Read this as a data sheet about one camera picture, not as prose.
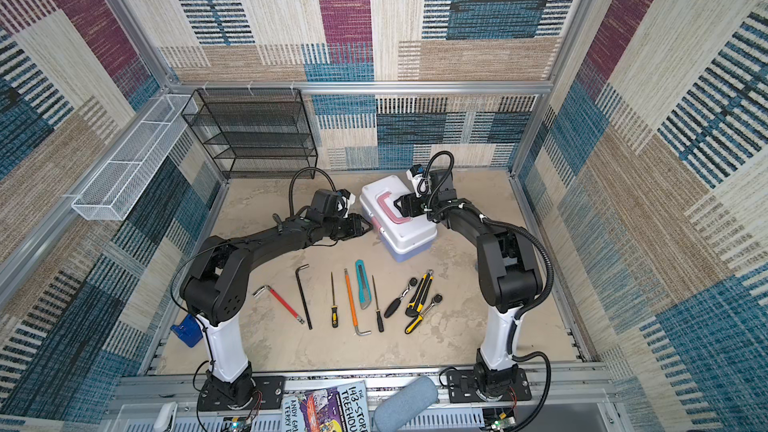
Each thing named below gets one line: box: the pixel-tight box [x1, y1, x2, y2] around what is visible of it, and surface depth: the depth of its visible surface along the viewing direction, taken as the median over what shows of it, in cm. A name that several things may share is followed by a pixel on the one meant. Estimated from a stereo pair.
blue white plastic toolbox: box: [359, 175, 438, 262], surface depth 95 cm
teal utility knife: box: [355, 259, 373, 310], surface depth 92 cm
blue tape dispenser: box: [170, 314, 203, 348], surface depth 81 cm
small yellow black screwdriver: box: [331, 272, 339, 329], surface depth 86 cm
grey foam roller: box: [373, 376, 438, 432], surface depth 70 cm
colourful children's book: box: [281, 380, 371, 432], surface depth 70 cm
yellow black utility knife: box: [405, 269, 435, 318], surface depth 89 cm
